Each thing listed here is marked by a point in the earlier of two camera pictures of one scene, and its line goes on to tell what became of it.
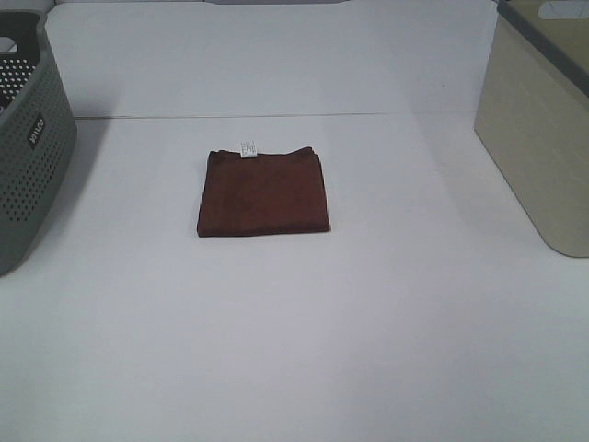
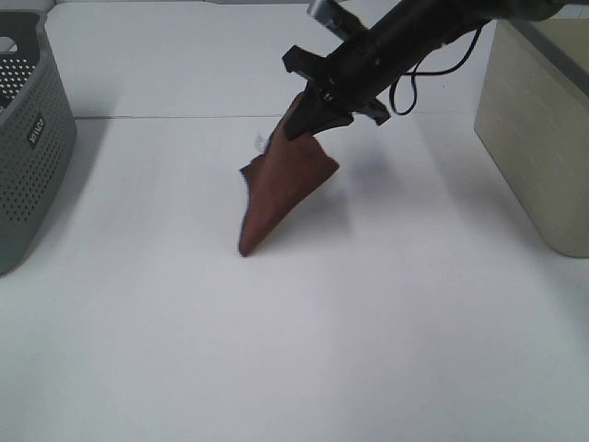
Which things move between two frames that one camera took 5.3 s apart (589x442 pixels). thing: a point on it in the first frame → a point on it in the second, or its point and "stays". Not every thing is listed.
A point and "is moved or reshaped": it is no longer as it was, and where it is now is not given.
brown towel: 269,193 is moved or reshaped
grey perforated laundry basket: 38,138 stays
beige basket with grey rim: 534,109 stays
